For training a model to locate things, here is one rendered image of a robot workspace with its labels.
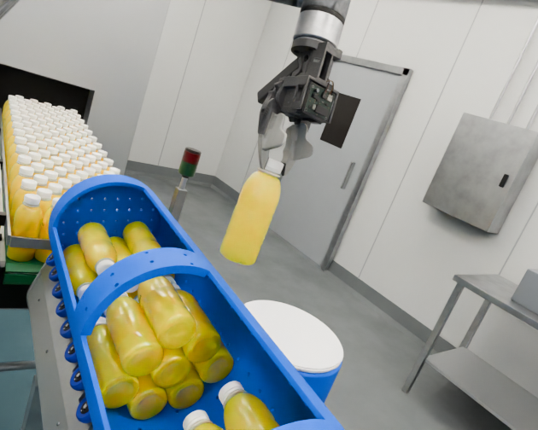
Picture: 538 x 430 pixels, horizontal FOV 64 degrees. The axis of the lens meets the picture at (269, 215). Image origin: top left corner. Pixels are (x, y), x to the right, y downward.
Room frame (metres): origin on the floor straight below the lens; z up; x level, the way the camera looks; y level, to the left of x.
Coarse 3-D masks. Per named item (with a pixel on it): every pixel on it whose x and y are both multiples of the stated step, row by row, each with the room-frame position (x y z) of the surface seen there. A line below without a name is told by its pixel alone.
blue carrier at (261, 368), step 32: (96, 192) 1.00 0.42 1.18; (128, 192) 1.04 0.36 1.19; (64, 224) 0.96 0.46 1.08; (160, 224) 1.11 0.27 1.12; (128, 256) 0.67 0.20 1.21; (160, 256) 0.67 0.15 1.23; (192, 256) 0.71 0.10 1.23; (64, 288) 0.71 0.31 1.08; (96, 288) 0.62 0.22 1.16; (128, 288) 0.61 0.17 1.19; (192, 288) 0.89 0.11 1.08; (224, 288) 0.64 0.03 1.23; (96, 320) 0.59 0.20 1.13; (224, 320) 0.77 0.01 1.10; (256, 320) 0.62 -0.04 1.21; (256, 352) 0.67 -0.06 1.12; (96, 384) 0.49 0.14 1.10; (224, 384) 0.69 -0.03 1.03; (256, 384) 0.65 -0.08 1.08; (288, 384) 0.58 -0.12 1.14; (96, 416) 0.46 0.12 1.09; (128, 416) 0.60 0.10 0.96; (160, 416) 0.63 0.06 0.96; (288, 416) 0.57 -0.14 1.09; (320, 416) 0.43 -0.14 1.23
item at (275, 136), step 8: (272, 112) 0.71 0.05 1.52; (272, 120) 0.71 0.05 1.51; (280, 120) 0.70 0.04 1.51; (272, 128) 0.70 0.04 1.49; (280, 128) 0.69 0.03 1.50; (264, 136) 0.70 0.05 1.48; (272, 136) 0.69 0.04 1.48; (280, 136) 0.68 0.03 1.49; (264, 144) 0.69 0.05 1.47; (272, 144) 0.68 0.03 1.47; (280, 144) 0.67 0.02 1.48; (264, 152) 0.70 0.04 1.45; (264, 160) 0.70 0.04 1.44; (264, 168) 0.70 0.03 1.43
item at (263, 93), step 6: (288, 66) 0.75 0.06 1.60; (294, 66) 0.74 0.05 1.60; (282, 72) 0.76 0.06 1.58; (288, 72) 0.75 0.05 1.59; (276, 78) 0.77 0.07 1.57; (270, 84) 0.78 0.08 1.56; (264, 90) 0.78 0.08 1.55; (270, 90) 0.77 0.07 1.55; (258, 96) 0.79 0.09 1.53; (264, 96) 0.78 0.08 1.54
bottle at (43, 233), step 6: (48, 210) 1.08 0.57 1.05; (48, 216) 1.07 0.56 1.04; (42, 222) 1.08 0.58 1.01; (48, 222) 1.07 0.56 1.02; (42, 228) 1.07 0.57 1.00; (48, 228) 1.07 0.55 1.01; (42, 234) 1.07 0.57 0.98; (48, 234) 1.07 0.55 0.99; (36, 252) 1.07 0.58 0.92; (42, 252) 1.07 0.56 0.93; (48, 252) 1.07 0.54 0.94; (36, 258) 1.07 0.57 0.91; (42, 258) 1.07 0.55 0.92
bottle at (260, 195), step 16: (256, 176) 0.70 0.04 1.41; (272, 176) 0.71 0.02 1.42; (256, 192) 0.68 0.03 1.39; (272, 192) 0.69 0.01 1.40; (240, 208) 0.69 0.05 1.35; (256, 208) 0.68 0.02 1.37; (272, 208) 0.70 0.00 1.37; (240, 224) 0.68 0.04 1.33; (256, 224) 0.68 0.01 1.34; (224, 240) 0.69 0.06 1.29; (240, 240) 0.67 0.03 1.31; (256, 240) 0.68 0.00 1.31; (224, 256) 0.68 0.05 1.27; (240, 256) 0.67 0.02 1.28; (256, 256) 0.70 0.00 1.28
